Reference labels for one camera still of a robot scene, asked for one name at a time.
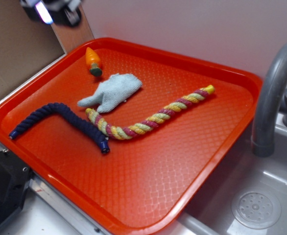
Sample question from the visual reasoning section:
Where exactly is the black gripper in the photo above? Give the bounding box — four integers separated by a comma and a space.
20, 0, 82, 26

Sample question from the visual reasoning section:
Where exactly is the light blue cloth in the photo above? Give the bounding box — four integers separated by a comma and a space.
77, 73, 143, 114

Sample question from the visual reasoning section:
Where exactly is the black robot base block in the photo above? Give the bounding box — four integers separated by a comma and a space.
0, 150, 32, 228

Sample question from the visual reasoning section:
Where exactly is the orange toy carrot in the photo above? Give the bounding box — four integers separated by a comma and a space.
85, 47, 102, 77

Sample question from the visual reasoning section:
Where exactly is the brown cardboard panel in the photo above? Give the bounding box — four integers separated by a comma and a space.
0, 0, 93, 100

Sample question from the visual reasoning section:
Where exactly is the red plastic tray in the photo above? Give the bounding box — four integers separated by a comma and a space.
0, 38, 262, 235

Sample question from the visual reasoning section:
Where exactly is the grey sink faucet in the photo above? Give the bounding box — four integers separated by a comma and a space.
251, 43, 287, 157

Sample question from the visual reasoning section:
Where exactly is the grey toy sink basin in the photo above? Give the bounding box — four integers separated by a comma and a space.
177, 107, 287, 235

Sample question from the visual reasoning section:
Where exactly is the navy blue rope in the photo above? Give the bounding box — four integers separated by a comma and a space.
8, 102, 111, 155

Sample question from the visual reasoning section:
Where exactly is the yellow pink green rope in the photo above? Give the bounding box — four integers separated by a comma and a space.
85, 84, 215, 141

